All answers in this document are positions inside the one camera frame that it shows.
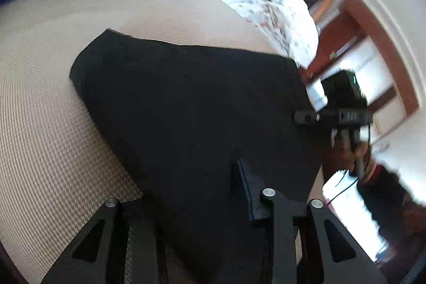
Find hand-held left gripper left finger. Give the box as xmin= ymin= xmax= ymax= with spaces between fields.
xmin=42 ymin=197 xmax=167 ymax=284

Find white dotted duvet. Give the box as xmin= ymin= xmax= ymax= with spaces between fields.
xmin=229 ymin=0 xmax=321 ymax=70

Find black pants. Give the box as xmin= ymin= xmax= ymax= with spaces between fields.
xmin=69 ymin=29 xmax=329 ymax=284

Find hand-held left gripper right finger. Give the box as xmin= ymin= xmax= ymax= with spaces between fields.
xmin=230 ymin=158 xmax=389 ymax=284

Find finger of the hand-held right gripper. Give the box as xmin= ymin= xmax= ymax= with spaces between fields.
xmin=293 ymin=109 xmax=339 ymax=125

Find beige bed mattress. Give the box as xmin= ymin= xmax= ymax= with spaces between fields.
xmin=0 ymin=0 xmax=328 ymax=284

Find brown wooden door frame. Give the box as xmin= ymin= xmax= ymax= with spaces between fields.
xmin=305 ymin=0 xmax=420 ymax=119

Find thin black cable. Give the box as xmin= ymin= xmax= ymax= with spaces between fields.
xmin=324 ymin=170 xmax=361 ymax=205

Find person's right hand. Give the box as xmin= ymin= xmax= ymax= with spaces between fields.
xmin=323 ymin=129 xmax=370 ymax=179

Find person's right forearm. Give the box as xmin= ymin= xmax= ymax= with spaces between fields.
xmin=355 ymin=162 xmax=423 ymax=240

